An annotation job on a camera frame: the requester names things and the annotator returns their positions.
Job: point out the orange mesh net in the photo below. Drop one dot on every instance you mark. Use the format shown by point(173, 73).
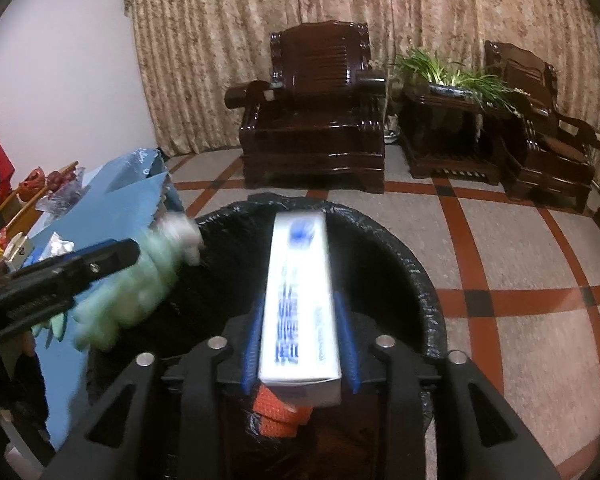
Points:
point(275, 417)

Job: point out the pile of red snack packets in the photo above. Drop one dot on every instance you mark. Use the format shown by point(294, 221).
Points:
point(0, 242)

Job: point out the light blue plastic table cover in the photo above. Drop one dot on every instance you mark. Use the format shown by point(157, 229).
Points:
point(125, 165)

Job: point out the potted green plant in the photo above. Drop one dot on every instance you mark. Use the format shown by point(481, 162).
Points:
point(430, 67)

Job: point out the red ornament basket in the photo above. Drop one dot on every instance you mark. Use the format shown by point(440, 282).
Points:
point(32, 182)

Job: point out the cushioned dark wooden armchair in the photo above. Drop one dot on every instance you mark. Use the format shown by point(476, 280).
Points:
point(545, 170)

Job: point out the plastic wrapper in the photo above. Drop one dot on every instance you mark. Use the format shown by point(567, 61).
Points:
point(60, 246)

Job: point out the glass snack dish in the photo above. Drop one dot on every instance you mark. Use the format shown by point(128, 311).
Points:
point(1, 255)

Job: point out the red apple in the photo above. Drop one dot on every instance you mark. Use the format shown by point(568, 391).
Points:
point(55, 180)
point(70, 175)

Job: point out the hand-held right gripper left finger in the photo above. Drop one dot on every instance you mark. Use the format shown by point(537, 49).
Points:
point(252, 355)

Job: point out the white toothpaste box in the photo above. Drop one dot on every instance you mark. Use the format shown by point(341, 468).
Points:
point(300, 310)

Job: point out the round bin with black bag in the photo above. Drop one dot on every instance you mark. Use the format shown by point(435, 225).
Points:
point(380, 270)

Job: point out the small white box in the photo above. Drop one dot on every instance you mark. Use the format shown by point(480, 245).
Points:
point(19, 254)

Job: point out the dark wooden side table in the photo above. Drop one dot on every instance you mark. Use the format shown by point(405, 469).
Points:
point(440, 145)

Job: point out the light wooden cabinet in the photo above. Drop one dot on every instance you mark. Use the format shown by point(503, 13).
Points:
point(35, 192)

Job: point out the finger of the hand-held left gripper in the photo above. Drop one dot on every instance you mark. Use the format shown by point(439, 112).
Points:
point(115, 257)
point(75, 255)

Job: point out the beige patterned curtain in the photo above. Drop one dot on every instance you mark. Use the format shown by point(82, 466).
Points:
point(205, 60)

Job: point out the glass fruit bowl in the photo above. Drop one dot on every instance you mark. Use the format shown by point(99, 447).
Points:
point(65, 197)

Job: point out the brown seat cushion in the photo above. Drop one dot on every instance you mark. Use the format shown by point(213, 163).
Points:
point(567, 146)

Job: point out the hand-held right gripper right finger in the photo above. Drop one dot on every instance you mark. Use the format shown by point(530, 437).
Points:
point(347, 350)

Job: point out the green rubber glove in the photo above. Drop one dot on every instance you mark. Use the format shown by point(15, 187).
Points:
point(130, 290)

